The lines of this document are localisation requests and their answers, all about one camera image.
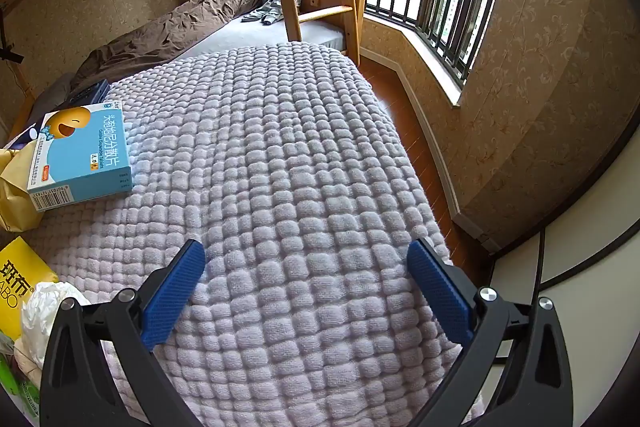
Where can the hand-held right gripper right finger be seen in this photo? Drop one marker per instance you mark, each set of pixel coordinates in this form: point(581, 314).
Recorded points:
point(440, 292)

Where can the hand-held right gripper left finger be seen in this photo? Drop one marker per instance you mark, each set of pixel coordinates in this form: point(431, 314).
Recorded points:
point(175, 292)

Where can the green-capped clear bottle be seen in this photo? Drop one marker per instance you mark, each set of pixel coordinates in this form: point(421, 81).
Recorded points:
point(20, 387)

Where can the white crumpled tissue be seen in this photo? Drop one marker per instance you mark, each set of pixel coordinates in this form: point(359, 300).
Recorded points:
point(42, 312)

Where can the white wardrobe door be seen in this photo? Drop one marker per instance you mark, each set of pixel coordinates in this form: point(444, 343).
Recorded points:
point(590, 267)

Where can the yellow packet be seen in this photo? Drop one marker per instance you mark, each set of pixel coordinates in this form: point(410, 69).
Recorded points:
point(20, 272)

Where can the blue medicine box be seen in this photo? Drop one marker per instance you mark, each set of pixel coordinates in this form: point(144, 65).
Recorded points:
point(80, 157)

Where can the lilac waffle blanket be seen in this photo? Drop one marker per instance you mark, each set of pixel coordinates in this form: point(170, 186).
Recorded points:
point(300, 182)

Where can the brown paper bag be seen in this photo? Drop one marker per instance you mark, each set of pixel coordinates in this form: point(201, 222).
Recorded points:
point(15, 202)

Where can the yellow and blue toy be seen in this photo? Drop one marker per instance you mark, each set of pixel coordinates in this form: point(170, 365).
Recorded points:
point(25, 137)

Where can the dark blue box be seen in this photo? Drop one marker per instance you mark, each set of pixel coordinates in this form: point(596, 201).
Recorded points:
point(90, 91)

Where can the brown duvet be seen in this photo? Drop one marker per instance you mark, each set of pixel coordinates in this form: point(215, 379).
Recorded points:
point(165, 27)

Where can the grey sheeted mattress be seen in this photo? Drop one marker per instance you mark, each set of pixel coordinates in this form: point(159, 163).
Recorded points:
point(310, 34)

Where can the grey garment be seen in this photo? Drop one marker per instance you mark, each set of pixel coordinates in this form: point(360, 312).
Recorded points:
point(270, 9)

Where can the black wall bracket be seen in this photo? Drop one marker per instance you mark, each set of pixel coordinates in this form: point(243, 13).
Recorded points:
point(10, 54)

